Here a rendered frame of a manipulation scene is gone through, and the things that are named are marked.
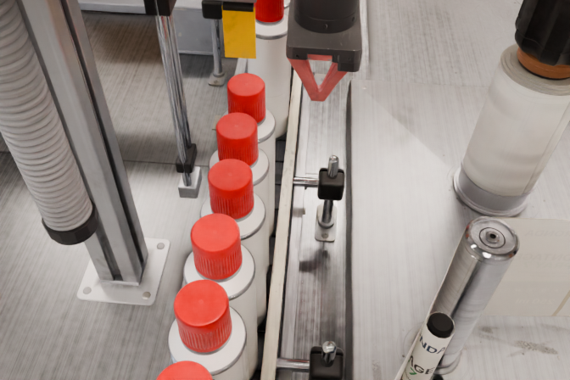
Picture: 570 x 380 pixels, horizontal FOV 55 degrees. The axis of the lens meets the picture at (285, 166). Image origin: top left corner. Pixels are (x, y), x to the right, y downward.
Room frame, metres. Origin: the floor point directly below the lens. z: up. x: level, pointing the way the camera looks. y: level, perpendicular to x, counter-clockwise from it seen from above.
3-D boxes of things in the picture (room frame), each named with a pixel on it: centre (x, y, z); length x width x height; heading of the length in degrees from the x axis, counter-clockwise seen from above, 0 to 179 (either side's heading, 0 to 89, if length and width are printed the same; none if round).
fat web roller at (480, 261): (0.23, -0.15, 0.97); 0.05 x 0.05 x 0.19
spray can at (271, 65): (0.54, 0.02, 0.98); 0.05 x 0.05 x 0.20
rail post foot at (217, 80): (0.71, 0.11, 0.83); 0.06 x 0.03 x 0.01; 174
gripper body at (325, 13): (0.45, -0.03, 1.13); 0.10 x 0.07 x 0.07; 177
